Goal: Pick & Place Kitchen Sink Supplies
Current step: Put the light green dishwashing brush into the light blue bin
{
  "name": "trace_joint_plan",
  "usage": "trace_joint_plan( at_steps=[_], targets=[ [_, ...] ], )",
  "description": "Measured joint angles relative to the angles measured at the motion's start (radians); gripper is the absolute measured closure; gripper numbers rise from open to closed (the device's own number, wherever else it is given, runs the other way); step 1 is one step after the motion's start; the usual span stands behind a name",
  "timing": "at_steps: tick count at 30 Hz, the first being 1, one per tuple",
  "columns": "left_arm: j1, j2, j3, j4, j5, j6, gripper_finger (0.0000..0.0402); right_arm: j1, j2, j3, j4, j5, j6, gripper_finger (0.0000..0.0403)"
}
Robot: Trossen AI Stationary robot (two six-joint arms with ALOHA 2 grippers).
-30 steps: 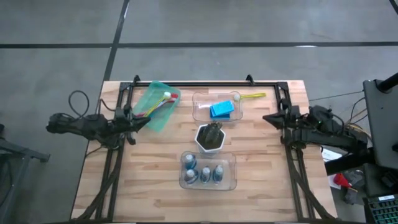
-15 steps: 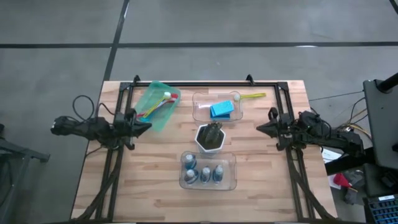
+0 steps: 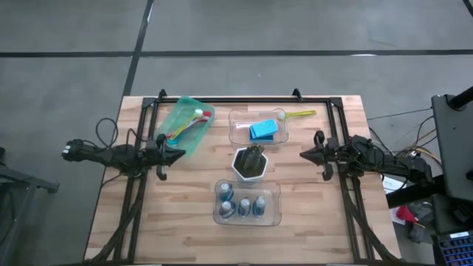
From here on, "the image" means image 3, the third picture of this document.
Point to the red dish brush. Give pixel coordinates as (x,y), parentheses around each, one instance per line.
(208,115)

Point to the white hexagonal plant pot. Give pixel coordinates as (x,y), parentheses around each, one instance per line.
(249,180)

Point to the green cactus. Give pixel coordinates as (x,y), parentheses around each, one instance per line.
(249,160)

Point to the white paper sheet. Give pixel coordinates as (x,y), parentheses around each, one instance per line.
(390,185)

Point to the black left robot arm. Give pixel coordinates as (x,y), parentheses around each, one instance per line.
(107,157)

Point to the blue dish soap bottle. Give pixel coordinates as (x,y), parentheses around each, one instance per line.
(226,209)
(244,207)
(258,205)
(226,191)

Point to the clear plastic bin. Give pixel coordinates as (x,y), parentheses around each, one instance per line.
(269,218)
(240,136)

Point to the black aluminium table frame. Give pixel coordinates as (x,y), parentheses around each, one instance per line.
(221,100)

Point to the teal translucent plastic bin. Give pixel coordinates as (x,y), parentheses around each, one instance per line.
(199,136)

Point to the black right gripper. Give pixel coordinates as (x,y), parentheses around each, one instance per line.
(336,155)

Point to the grey metal stand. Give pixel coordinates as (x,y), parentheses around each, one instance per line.
(31,181)

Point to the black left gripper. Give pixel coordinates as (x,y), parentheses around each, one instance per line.
(161,159)

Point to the black equipment cart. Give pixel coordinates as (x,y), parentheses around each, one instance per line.
(456,147)

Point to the backlit computer keyboard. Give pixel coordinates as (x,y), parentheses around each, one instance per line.
(456,251)

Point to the red cloth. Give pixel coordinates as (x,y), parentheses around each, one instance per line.
(404,214)

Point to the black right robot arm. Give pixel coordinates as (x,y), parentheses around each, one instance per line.
(391,164)

